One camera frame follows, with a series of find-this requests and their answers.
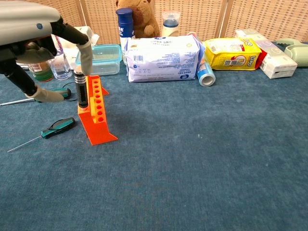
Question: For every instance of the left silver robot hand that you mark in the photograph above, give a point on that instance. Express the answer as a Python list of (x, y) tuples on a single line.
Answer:
[(24, 21)]

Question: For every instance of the silver black precision screwdriver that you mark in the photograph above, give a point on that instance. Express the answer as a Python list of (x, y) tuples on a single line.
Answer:
[(81, 93)]

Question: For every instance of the orange test tube rack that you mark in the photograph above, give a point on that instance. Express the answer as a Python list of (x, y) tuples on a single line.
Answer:
[(98, 134)]

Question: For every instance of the clear water bottle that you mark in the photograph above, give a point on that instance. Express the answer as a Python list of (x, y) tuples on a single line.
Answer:
[(61, 69)]

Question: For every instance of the white printed roll pack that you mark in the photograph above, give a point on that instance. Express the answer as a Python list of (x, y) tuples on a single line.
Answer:
[(92, 38)]

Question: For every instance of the clear blue-rimmed food container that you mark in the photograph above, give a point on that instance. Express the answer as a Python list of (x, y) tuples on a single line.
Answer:
[(106, 57)]

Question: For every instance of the blue white spray can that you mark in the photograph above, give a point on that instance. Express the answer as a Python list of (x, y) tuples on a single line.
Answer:
[(125, 26)]

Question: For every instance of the brown capybara plush toy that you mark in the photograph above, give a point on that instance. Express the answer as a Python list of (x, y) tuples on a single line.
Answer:
[(144, 16)]

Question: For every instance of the white blue wet wipes pack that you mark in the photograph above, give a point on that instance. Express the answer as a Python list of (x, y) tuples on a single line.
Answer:
[(163, 60)]

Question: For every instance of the cream bottle with clear cap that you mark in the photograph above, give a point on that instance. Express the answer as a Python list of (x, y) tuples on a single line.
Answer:
[(170, 29)]

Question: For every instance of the rattan folding screen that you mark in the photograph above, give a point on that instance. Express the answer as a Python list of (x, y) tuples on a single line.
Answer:
[(204, 16)]

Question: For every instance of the blue plastic wrap roll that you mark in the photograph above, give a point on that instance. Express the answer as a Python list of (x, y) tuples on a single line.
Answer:
[(205, 74)]

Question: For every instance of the blue felt table cover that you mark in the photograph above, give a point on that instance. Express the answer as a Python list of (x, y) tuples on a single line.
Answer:
[(168, 156)]

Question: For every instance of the yellow Lipo snack bag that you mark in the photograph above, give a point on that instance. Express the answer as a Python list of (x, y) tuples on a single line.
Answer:
[(231, 57)]

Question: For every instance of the red white snack box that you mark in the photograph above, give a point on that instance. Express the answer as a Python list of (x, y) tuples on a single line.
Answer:
[(263, 59)]

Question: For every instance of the pastel tissue box pack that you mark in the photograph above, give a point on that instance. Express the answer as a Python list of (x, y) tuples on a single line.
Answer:
[(276, 60)]

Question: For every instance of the pale green lint roller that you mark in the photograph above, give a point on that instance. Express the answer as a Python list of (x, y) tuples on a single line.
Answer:
[(297, 53)]

